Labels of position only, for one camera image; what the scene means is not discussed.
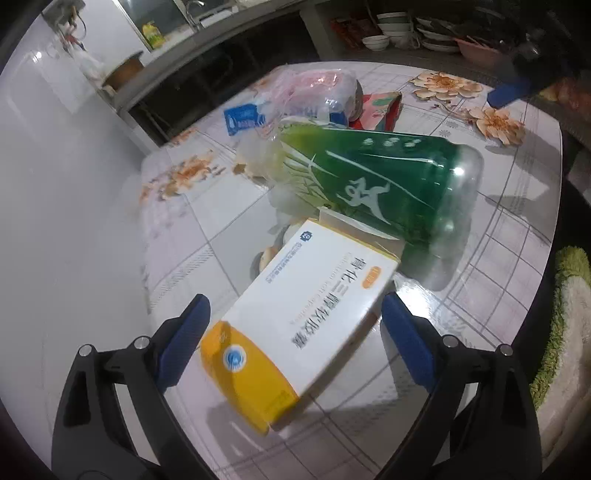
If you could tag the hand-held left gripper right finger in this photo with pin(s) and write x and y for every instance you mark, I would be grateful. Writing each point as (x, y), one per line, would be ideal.
(406, 337)

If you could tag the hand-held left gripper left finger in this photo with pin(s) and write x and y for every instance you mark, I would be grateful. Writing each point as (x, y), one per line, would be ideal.
(182, 341)

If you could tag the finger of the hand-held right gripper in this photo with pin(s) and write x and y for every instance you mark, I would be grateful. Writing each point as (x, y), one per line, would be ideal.
(508, 93)

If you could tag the yellow white medicine box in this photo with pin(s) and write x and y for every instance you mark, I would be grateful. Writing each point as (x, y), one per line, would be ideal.
(300, 332)

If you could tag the blue white packet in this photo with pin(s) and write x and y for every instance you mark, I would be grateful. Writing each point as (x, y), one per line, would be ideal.
(242, 119)

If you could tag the pink plastic basin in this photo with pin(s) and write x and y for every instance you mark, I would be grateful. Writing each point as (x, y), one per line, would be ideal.
(480, 53)

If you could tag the stack of plates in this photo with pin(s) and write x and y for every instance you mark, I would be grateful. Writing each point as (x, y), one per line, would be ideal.
(436, 41)

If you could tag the red patterned packet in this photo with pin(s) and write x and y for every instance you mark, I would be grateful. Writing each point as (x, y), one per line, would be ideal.
(378, 108)

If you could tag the stack of white bowls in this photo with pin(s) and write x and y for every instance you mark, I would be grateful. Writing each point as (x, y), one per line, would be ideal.
(395, 25)

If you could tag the white bowl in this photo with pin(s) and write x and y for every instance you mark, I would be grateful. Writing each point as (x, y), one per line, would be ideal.
(376, 42)

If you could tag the green plastic bottle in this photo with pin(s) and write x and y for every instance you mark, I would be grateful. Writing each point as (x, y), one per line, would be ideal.
(378, 184)

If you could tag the green white fluffy rug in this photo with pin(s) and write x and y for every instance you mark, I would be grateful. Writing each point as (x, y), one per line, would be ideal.
(568, 323)

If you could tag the red cardboard box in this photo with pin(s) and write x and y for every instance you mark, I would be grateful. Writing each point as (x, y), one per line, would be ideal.
(351, 34)

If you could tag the clear plastic bag with contents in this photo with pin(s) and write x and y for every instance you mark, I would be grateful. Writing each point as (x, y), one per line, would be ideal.
(304, 92)

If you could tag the copper basin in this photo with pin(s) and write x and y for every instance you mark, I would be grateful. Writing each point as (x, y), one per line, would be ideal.
(122, 71)

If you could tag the hanging white plastic bag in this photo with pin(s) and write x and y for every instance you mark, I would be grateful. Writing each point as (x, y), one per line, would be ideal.
(90, 64)

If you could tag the yellow detergent bottle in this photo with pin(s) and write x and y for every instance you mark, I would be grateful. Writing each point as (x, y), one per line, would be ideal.
(153, 36)

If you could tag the metal faucet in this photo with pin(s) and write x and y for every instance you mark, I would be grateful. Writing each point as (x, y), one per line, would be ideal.
(194, 14)

